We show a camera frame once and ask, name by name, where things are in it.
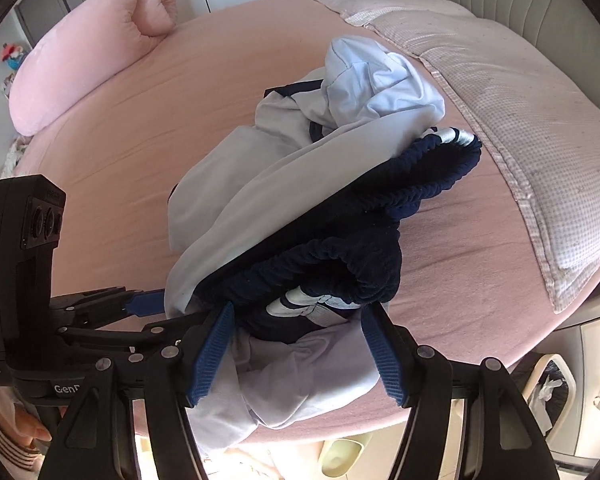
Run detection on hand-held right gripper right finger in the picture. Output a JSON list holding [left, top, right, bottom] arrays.
[[360, 305, 561, 480]]

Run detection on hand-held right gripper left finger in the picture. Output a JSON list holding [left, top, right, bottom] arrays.
[[37, 302, 238, 480]]

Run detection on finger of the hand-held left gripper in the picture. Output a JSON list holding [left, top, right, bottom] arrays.
[[57, 310, 221, 356], [50, 287, 168, 331]]

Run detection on navy shorts with white stripes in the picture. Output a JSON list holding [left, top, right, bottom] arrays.
[[200, 127, 483, 346]]

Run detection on white shirt with navy trim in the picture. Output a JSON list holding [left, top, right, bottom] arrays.
[[165, 35, 446, 461]]

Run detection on person's left hand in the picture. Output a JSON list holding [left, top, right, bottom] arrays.
[[0, 395, 53, 443]]

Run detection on green slipper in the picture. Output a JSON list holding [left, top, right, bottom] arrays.
[[320, 432, 373, 478]]

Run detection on pink bed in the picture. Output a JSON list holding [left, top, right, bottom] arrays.
[[10, 0, 561, 443]]

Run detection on beige trash bin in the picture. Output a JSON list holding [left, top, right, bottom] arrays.
[[522, 354, 581, 438]]

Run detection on red and blue plush toy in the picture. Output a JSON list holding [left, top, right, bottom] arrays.
[[0, 42, 28, 71]]

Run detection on long pink pillow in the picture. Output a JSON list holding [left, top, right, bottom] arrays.
[[7, 0, 179, 137]]

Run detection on pink checked quilt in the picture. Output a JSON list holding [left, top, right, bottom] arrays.
[[300, 0, 600, 313]]

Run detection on grey cabinet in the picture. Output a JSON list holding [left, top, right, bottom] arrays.
[[15, 0, 88, 51]]

